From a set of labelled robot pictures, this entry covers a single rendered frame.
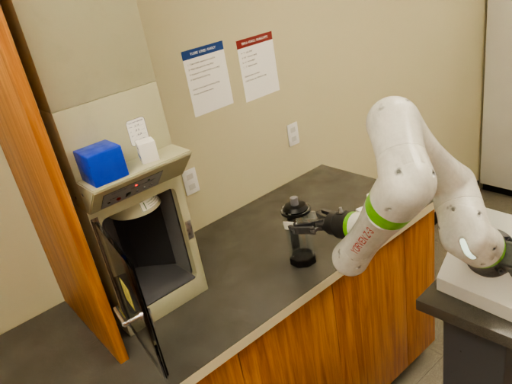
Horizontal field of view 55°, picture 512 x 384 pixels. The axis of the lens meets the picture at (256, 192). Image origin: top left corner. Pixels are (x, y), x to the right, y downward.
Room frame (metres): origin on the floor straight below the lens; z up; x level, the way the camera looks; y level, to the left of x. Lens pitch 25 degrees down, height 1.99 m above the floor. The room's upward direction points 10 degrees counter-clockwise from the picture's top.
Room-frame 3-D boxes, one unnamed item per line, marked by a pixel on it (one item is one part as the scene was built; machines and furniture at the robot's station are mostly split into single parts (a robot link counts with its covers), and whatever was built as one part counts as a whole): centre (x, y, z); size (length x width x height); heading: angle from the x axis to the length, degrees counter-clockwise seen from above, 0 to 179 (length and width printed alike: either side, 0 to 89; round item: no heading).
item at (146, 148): (1.36, 0.29, 1.54); 0.05 x 0.05 x 0.06; 19
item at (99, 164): (1.28, 0.41, 1.55); 0.10 x 0.10 x 0.09; 36
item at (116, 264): (1.14, 0.40, 1.19); 0.30 x 0.01 x 0.40; 28
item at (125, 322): (1.07, 0.40, 1.20); 0.10 x 0.05 x 0.03; 28
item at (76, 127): (1.48, 0.44, 1.32); 0.32 x 0.25 x 0.77; 126
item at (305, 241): (1.55, -0.13, 1.06); 0.11 x 0.11 x 0.21
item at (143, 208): (1.47, 0.41, 1.34); 0.18 x 0.18 x 0.05
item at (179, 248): (1.48, 0.44, 1.19); 0.26 x 0.24 x 0.35; 126
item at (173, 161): (1.34, 0.33, 1.46); 0.32 x 0.12 x 0.10; 126
